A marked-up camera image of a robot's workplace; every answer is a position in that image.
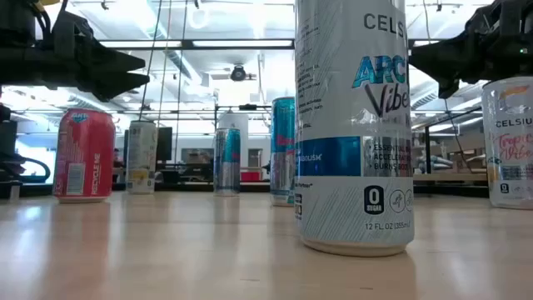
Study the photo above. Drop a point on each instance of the red Fanta soda can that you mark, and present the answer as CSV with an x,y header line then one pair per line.
x,y
83,154

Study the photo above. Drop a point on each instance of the red storage bin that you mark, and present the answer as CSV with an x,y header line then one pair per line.
x,y
251,176

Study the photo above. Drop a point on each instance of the blue silver Red Bull can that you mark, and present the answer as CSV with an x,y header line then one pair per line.
x,y
282,146
227,162

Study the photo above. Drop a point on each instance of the black curved tube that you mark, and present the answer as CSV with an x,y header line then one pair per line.
x,y
25,179

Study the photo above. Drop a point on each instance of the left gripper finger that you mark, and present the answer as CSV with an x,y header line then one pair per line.
x,y
108,58
108,85

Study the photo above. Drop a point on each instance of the black ceiling dome camera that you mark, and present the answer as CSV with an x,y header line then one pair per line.
x,y
238,74

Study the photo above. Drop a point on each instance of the cardboard box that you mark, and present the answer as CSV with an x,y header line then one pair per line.
x,y
195,157

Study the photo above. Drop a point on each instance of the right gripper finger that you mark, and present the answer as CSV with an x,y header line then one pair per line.
x,y
447,87
449,58

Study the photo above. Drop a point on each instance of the white yellow-print beverage can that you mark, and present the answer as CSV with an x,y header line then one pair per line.
x,y
141,154

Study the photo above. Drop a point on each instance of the black overhead beam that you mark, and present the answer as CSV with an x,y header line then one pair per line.
x,y
187,43

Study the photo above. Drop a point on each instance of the raised wooden shelf board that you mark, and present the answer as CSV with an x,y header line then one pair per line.
x,y
449,177

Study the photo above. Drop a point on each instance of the white blue Celsius Arctic can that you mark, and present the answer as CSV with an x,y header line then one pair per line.
x,y
345,125

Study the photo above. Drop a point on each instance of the white Celsius Tropical Vibe can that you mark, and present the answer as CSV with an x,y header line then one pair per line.
x,y
510,146

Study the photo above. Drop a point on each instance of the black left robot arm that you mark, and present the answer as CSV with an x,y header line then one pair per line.
x,y
16,21

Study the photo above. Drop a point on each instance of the person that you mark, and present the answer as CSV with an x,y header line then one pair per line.
x,y
118,161

